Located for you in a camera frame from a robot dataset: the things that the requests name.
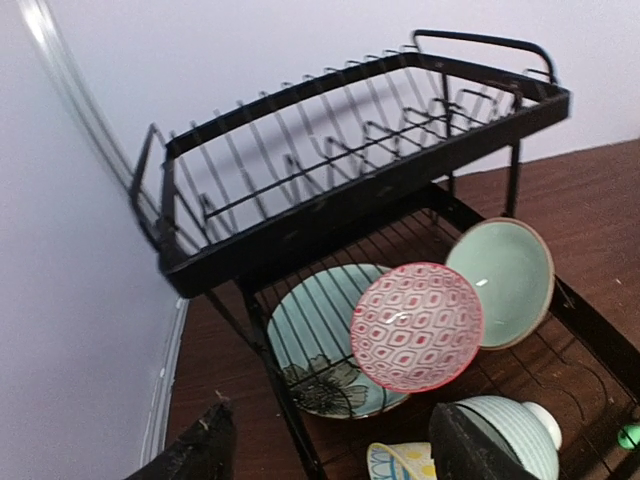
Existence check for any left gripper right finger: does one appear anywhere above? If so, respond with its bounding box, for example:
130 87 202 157
428 403 533 480

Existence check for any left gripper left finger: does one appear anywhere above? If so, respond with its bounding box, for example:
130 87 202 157
134 392 237 480

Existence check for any keyring with green tag keys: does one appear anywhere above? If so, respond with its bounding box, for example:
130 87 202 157
617 423 640 451

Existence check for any yellow flower patterned bowl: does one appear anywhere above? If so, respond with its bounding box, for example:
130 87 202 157
366 442 437 480

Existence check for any green striped upturned bowl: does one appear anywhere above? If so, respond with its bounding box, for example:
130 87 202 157
454 395 563 479

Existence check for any red patterned bowl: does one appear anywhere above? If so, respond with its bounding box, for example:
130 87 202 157
350 262 484 394

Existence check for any black tray with dishes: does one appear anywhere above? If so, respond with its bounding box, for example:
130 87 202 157
237 184 639 479

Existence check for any green plate with flower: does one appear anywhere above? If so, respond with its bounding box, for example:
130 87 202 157
267 263 410 420

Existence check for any plain green bowl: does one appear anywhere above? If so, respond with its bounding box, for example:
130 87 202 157
445 217 555 350

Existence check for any black wire dish rack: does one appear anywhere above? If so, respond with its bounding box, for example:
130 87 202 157
127 28 572 301

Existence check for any left aluminium corner post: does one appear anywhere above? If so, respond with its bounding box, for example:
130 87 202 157
17 1 133 190

